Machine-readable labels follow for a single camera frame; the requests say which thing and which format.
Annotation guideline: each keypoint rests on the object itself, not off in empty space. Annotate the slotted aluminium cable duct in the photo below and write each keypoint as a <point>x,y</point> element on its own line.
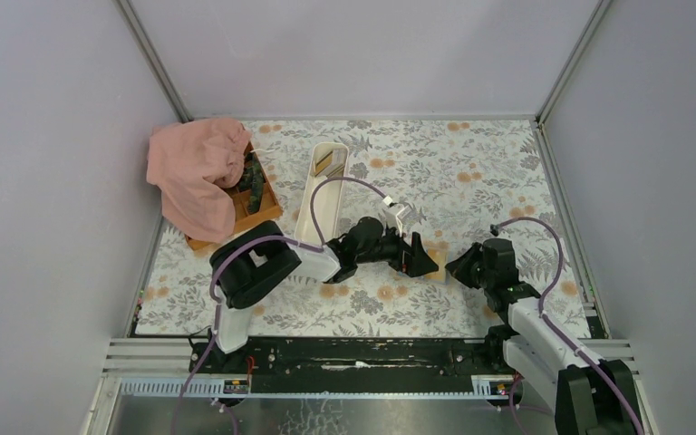
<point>437,387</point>

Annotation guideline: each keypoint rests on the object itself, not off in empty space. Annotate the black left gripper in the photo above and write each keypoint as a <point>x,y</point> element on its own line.
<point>413,261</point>

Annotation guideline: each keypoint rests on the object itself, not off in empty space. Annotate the long white plastic tray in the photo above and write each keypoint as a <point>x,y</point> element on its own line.
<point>327,203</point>

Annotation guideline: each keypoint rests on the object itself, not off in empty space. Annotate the dark green items in organizer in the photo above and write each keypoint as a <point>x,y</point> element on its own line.
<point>252,181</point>

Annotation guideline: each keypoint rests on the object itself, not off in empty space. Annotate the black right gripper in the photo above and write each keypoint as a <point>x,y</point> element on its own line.
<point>459,266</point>

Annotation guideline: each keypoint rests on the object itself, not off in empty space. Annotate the pink crumpled cloth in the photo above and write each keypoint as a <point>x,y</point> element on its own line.
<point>193,164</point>

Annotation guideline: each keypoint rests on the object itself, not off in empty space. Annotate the floral patterned table mat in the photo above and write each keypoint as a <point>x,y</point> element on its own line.
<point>459,178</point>

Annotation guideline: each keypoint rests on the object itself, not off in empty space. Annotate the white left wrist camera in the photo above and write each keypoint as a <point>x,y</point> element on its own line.
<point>397,215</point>

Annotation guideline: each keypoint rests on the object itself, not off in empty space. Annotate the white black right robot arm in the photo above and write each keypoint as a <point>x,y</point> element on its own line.
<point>587,393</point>

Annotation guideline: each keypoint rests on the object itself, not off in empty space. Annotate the orange wooden organizer tray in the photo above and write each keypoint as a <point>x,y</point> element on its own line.
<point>270,208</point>

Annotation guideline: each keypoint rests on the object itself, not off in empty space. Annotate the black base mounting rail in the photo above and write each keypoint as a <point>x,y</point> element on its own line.
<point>351,358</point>

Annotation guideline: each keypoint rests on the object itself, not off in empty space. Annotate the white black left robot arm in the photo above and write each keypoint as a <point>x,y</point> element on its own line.
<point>249,268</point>

